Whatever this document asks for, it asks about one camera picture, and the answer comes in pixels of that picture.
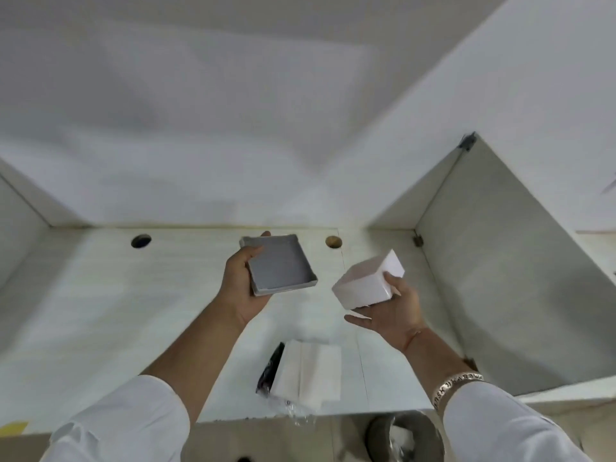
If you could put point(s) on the white folded paper sheet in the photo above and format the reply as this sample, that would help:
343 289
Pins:
310 372

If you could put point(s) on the narrow white partition panel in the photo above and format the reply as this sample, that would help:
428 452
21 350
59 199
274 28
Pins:
19 221

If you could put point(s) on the person's right forearm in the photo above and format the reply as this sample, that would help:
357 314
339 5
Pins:
435 358

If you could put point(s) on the white shirt sleeve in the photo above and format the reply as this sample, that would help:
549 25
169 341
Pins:
115 423
505 423

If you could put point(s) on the white right shirt sleeve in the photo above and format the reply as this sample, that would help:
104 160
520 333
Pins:
505 423

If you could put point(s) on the orange wrist thread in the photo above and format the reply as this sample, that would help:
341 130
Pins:
414 337

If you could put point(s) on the person's right hand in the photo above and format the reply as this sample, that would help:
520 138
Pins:
394 319

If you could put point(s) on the grey box tray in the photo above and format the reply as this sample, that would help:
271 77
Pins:
281 264

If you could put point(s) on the yellow flat object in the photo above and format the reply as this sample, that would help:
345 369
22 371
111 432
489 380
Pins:
13 428

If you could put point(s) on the person's right thumb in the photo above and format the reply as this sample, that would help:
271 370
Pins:
392 283

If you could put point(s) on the clear plastic wrapper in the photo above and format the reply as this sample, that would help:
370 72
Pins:
293 409

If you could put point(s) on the person's right little finger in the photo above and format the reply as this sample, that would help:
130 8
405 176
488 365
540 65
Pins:
357 320

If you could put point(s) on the grey round bin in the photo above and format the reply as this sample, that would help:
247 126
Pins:
409 437

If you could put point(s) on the person's left hand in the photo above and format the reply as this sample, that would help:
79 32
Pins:
238 291

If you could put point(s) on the large white partition panel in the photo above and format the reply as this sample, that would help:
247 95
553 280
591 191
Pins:
510 264

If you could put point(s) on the black flat pouch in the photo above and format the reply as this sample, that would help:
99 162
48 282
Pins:
268 370

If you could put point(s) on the white left shirt sleeve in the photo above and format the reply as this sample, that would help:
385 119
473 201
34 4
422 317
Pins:
115 423

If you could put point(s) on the person's left forearm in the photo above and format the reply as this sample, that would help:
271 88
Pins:
192 360

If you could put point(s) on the person's left thumb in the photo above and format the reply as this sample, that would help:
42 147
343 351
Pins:
254 255

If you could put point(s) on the dark metal corner bracket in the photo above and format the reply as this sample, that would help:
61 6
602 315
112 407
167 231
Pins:
417 240
467 141

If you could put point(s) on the white cardboard box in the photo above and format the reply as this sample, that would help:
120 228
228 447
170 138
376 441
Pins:
368 281

